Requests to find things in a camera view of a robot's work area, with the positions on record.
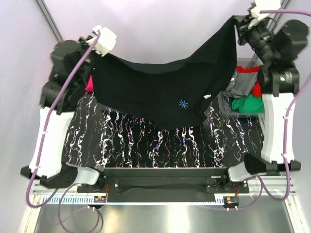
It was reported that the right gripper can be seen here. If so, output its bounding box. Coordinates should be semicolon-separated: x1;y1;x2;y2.
233;13;278;65

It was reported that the black t-shirt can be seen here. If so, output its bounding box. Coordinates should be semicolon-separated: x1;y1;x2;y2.
92;17;237;130

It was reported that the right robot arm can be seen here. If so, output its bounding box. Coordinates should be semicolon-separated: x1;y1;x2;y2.
220;15;309;193

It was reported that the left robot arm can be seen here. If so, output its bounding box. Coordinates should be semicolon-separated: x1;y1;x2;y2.
20;36;108;192

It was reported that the pink folded t-shirt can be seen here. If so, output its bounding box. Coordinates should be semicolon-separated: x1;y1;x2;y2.
85;75;94;92

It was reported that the grey t-shirt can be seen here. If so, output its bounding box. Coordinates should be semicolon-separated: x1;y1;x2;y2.
223;71;257;99

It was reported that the red t-shirt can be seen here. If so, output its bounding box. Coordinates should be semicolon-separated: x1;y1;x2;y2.
237;66;262;98

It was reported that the green t-shirt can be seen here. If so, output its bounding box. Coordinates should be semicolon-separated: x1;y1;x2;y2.
231;94;264;113

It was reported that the clear plastic bin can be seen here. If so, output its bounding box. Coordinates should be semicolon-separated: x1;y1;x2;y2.
217;58;264;118

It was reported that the right aluminium corner post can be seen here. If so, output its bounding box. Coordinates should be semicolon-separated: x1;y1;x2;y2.
251;0;290;64

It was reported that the aluminium corner post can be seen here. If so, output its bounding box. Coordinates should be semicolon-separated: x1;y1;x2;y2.
35;0;63;42
251;0;290;64

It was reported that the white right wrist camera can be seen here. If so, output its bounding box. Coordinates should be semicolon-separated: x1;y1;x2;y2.
247;0;281;29

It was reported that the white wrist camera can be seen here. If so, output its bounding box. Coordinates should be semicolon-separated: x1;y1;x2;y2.
90;25;117;56
247;0;281;29

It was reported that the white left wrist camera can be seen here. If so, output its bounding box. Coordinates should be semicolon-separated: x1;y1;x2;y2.
90;25;117;56

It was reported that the left aluminium corner post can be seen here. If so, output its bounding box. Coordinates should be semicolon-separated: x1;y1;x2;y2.
35;0;63;42

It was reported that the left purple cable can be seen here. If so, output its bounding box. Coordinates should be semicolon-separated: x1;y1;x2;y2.
25;30;105;231

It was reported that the aluminium frame rail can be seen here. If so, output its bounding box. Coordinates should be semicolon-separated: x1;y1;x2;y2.
31;176;295;206

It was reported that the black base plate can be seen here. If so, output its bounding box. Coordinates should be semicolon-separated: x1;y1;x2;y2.
81;168;243;192

